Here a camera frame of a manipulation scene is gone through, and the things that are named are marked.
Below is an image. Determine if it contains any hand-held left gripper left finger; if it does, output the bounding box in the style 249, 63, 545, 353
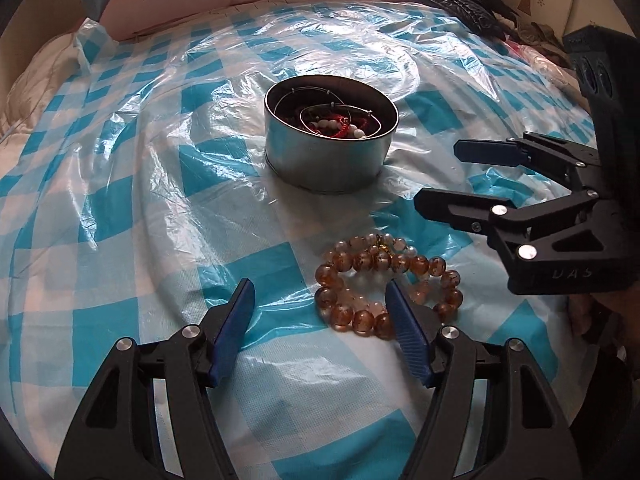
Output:
55, 277, 257, 480

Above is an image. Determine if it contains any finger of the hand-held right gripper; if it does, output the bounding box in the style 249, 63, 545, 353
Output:
454, 131, 601, 193
414, 187, 601, 271

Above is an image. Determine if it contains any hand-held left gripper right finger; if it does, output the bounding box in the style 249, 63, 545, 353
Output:
384, 279, 583, 480

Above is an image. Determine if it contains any amber bead bracelet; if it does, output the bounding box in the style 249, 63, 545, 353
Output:
315, 247, 463, 339

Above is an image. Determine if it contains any pale pink bead bracelet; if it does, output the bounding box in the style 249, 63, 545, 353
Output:
330, 232, 418, 311

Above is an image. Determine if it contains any white bead bracelet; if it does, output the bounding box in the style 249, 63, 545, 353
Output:
307, 117, 366, 141

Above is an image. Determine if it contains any round metal tin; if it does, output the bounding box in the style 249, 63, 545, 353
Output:
264, 75, 399, 194

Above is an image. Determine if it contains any red cord bracelet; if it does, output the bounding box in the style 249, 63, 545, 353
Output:
285, 105, 373, 138

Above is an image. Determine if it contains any silver wire bangle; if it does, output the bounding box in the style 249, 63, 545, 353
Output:
272, 87, 383, 138

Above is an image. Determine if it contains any person's right hand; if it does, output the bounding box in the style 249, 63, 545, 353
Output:
567, 292, 635, 353

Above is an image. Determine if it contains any clear plastic bag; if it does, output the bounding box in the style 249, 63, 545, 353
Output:
502, 40, 588, 108

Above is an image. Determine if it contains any olive cloth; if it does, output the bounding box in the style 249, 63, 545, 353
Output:
517, 20, 573, 63

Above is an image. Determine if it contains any black plastic bag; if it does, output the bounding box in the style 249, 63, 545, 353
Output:
405, 0, 521, 41

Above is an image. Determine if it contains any blue white checkered plastic sheet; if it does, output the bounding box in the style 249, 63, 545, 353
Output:
0, 2, 601, 480

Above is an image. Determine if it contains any pink cat face pillow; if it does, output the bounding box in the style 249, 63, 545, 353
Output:
72, 0, 413, 43

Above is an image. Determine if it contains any white quilt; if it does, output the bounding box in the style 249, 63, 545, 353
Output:
0, 30, 101, 131

